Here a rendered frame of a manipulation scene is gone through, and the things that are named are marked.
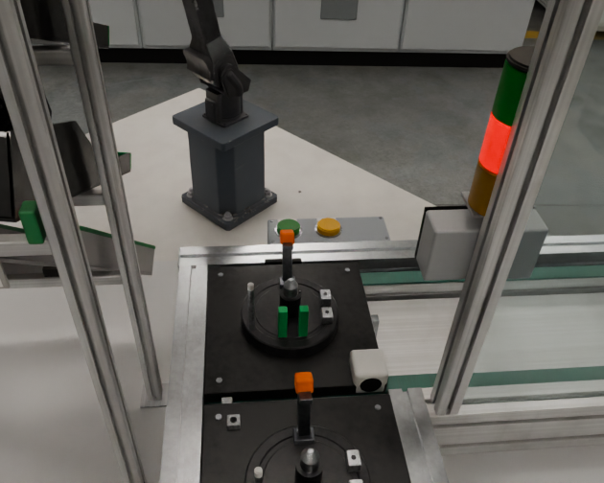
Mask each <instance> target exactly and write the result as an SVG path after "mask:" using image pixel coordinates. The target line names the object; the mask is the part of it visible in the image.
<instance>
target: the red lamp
mask: <svg viewBox="0 0 604 483"><path fill-rule="evenodd" d="M510 130H511V126H508V125H505V124H503V123H502V122H500V121H499V120H497V119H496V118H495V117H494V115H493V113H492V112H491V115H490V119H489V122H488V126H487V129H486V133H485V136H484V140H483V144H482V147H481V151H480V155H479V161H480V163H481V164H482V166H483V167H484V168H486V169H487V170H488V171H490V172H492V173H498V172H499V166H500V163H501V159H502V157H503V154H504V150H505V147H506V144H507V140H508V137H509V134H510Z"/></svg>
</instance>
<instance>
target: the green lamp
mask: <svg viewBox="0 0 604 483"><path fill-rule="evenodd" d="M526 77H527V73H525V72H523V71H520V70H518V69H516V68H514V67H513V66H511V65H510V64H509V62H508V61H507V59H505V62H504V65H503V69H502V72H501V76H500V80H499V86H498V90H497V94H496V97H495V100H494V104H493V108H492V113H493V115H494V117H495V118H496V119H497V120H499V121H500V122H502V123H503V124H505V125H508V126H510V127H511V126H512V125H513V121H514V118H515V115H516V111H517V108H518V105H519V101H520V98H521V95H522V92H523V87H524V83H525V80H526Z"/></svg>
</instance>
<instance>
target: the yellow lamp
mask: <svg viewBox="0 0 604 483"><path fill-rule="evenodd" d="M496 178H497V174H496V173H493V172H490V171H488V170H487V169H486V168H484V167H483V166H482V164H481V163H480V161H479V158H478V161H477V165H476V171H475V175H474V179H473V182H472V186H471V190H470V193H469V196H468V203H469V205H470V207H471V208H472V209H473V210H474V211H475V212H477V213H478V214H480V215H482V216H485V214H486V211H487V207H488V204H489V201H490V197H491V194H492V192H493V188H494V185H495V182H496Z"/></svg>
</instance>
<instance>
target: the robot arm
mask: <svg viewBox="0 0 604 483"><path fill-rule="evenodd" d="M182 2H183V6H184V10H185V13H186V16H187V20H188V24H189V28H190V31H191V35H192V40H191V43H190V46H189V47H188V48H186V49H183V54H184V56H185V57H186V60H187V69H188V70H190V71H192V73H193V74H194V75H195V76H197V77H198V79H199V82H201V83H204V84H206V85H208V88H206V98H205V110H206V112H204V113H202V117H203V118H205V119H207V120H209V121H211V122H213V123H215V124H217V125H218V126H220V127H230V126H232V125H234V124H236V123H238V122H239V121H241V120H243V119H246V118H248V117H249V115H248V113H246V112H244V111H243V93H244V92H246V91H248V89H249V85H250V82H251V79H250V78H248V77H247V76H246V75H245V74H244V73H242V72H241V71H240V70H239V68H238V63H237V60H236V59H235V56H234V54H233V51H232V50H231V48H230V47H229V45H228V44H227V42H226V41H225V40H224V38H223V37H222V35H221V32H220V27H219V23H218V19H217V15H216V11H215V6H214V2H213V0H182ZM12 129H13V127H12V122H11V119H10V115H9V112H8V109H7V107H6V104H5V100H4V97H3V94H2V91H1V88H0V130H12Z"/></svg>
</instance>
